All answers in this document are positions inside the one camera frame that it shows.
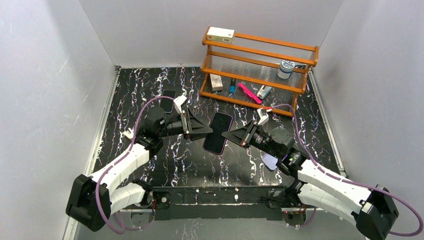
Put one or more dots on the small white staple box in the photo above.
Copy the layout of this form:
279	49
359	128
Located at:
216	82

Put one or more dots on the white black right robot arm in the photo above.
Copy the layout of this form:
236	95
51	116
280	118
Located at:
370	209

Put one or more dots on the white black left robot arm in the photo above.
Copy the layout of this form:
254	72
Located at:
94	198

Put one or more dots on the orange wooden shelf rack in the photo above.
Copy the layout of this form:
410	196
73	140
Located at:
254	61

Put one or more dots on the white green box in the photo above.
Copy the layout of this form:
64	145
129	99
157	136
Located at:
218	34

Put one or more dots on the aluminium rail frame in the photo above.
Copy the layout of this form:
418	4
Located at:
95	198

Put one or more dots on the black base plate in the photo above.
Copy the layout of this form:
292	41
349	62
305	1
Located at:
235	202

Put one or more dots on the pink comb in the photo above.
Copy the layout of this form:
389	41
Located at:
250	94

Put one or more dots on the white teal stapler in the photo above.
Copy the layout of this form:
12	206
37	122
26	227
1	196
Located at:
264	91

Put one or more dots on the blue-edged black smartphone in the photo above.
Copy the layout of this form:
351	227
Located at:
167	104

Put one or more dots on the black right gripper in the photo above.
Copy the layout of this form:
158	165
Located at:
248	134

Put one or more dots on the lavender phone case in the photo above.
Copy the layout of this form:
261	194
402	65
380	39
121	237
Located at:
269	161

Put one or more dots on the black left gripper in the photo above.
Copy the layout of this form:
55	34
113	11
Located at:
188	123

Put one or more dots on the blue white round jar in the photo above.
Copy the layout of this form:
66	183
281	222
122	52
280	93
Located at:
286	67

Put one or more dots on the blue black marker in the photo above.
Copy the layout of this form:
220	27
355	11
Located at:
232	87

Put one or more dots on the pink-edged black smartphone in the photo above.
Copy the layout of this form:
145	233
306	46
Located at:
215	142

